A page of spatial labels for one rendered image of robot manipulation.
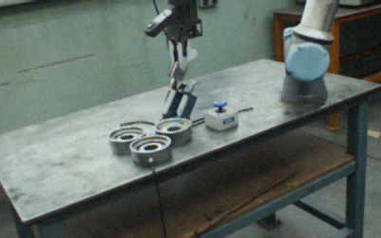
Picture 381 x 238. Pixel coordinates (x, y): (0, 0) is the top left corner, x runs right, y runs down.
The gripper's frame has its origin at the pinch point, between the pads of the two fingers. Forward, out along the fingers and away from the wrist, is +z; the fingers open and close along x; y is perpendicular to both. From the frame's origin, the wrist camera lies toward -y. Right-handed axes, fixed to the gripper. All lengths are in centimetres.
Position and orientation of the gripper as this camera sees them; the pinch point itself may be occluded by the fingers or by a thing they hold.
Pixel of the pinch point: (178, 67)
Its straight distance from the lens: 139.1
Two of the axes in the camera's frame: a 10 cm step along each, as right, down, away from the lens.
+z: 0.8, 9.3, 3.5
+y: 8.3, -2.6, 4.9
